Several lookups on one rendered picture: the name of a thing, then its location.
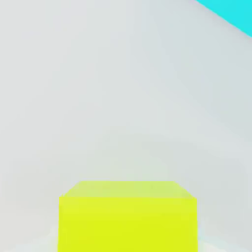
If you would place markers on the large cyan box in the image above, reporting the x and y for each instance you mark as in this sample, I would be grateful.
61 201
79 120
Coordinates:
234 11

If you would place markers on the small yellow cube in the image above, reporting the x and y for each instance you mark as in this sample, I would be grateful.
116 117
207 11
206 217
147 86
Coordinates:
128 222

